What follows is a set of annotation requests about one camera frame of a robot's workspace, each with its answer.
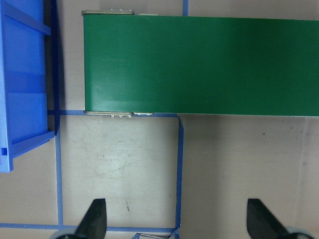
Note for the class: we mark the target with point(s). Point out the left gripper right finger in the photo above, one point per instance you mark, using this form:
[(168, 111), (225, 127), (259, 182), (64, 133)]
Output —
[(261, 223)]

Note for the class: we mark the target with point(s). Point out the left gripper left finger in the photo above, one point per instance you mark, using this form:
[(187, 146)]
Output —
[(94, 222)]

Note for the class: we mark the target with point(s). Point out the green conveyor belt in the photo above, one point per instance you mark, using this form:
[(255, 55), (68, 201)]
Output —
[(201, 65)]

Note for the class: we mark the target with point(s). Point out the left blue bin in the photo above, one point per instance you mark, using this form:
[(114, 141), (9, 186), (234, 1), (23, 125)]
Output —
[(23, 97)]

